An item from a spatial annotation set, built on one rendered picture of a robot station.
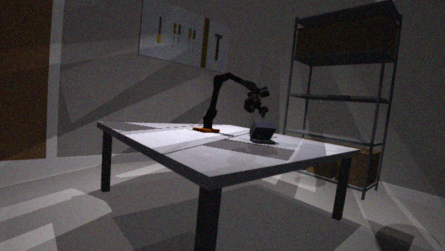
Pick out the grey square panel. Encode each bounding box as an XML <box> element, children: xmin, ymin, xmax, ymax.
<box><xmin>249</xmin><ymin>120</ymin><xmax>277</xmax><ymax>145</ymax></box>

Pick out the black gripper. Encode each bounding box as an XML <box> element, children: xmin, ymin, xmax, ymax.
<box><xmin>244</xmin><ymin>96</ymin><xmax>268</xmax><ymax>118</ymax></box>

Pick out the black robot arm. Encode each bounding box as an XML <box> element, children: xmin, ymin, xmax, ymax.
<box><xmin>202</xmin><ymin>72</ymin><xmax>270</xmax><ymax>129</ymax></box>

